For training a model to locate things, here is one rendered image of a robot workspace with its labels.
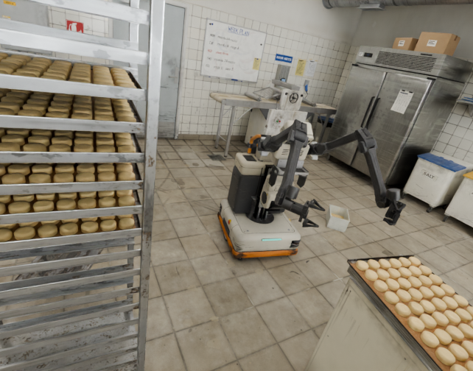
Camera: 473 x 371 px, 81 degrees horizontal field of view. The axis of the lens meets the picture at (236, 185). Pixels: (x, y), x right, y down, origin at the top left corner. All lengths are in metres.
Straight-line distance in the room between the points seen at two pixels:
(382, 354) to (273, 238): 1.37
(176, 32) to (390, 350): 4.58
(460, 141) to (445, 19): 1.91
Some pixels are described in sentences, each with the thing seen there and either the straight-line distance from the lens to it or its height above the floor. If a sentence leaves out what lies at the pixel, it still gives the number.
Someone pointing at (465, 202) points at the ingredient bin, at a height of 0.39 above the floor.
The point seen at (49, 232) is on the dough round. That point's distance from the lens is 1.03.
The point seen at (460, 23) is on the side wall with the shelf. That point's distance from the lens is 5.82.
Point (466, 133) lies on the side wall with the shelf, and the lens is 5.44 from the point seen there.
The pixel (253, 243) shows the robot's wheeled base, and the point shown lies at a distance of 2.41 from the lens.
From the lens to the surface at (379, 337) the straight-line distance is 1.36.
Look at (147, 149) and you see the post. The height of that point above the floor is 1.36.
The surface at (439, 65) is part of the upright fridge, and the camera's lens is 4.78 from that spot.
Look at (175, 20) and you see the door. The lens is 4.90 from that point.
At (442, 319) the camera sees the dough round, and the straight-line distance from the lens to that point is 1.34.
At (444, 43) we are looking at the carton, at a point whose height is 2.19.
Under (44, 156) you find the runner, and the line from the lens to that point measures 0.87.
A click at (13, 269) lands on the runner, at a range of 1.08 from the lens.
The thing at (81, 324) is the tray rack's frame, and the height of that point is 0.15.
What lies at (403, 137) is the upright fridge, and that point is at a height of 0.93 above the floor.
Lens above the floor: 1.66
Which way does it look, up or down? 26 degrees down
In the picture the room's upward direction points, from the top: 11 degrees clockwise
